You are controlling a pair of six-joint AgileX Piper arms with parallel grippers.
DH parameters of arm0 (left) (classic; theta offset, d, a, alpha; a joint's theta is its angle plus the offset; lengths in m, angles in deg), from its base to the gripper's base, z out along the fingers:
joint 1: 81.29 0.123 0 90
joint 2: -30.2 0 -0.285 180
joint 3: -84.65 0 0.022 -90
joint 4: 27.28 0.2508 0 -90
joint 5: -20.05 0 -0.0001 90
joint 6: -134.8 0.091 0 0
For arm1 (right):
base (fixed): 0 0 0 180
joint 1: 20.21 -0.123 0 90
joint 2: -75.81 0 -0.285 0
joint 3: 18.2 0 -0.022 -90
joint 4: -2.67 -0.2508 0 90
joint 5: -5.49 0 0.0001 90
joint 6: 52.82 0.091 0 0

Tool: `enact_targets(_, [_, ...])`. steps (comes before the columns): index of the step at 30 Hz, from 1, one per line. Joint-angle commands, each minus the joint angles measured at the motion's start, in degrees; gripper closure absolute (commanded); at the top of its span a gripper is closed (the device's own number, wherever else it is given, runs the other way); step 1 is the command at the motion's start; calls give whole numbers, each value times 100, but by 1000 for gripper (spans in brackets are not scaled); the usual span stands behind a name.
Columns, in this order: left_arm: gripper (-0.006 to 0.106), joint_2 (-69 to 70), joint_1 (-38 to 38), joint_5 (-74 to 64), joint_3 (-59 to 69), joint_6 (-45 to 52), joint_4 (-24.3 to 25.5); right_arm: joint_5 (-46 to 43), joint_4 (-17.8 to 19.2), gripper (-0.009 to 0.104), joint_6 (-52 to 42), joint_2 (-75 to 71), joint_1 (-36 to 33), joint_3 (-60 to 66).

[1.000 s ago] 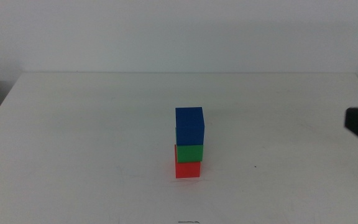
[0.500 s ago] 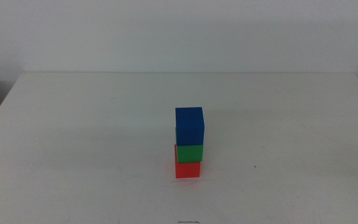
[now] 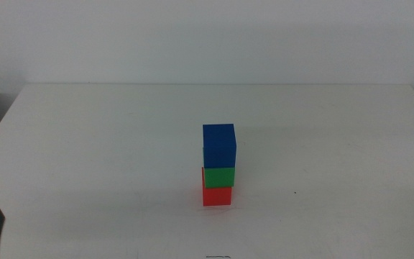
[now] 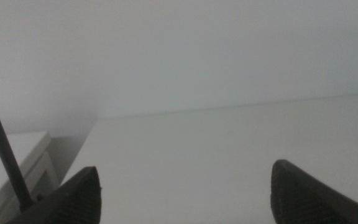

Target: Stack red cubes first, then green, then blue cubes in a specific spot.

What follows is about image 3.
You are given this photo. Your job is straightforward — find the red cube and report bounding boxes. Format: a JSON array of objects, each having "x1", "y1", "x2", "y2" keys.
[{"x1": 201, "y1": 167, "x2": 234, "y2": 207}]

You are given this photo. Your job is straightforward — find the green cube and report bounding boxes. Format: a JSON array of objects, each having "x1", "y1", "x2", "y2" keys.
[{"x1": 203, "y1": 147, "x2": 236, "y2": 189}]

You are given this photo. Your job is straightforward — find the blue cube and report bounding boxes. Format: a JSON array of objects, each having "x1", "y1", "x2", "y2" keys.
[{"x1": 202, "y1": 123, "x2": 237, "y2": 170}]

